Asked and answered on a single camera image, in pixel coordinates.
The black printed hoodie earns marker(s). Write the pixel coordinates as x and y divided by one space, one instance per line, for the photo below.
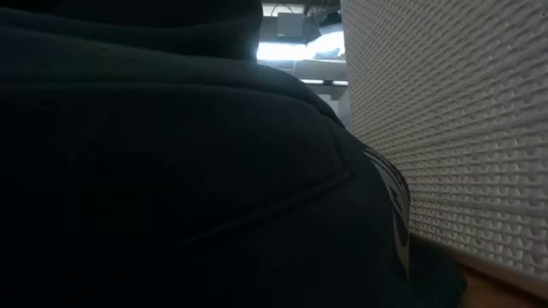
171 171

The ceiling strip light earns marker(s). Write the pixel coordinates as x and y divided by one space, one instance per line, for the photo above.
312 81

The bright ceiling light panel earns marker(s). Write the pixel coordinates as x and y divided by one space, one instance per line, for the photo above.
278 51

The grey ceiling box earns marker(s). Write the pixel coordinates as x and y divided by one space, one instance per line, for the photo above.
290 25

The white perforated plastic basket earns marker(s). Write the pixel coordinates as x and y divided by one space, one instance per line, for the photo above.
449 128

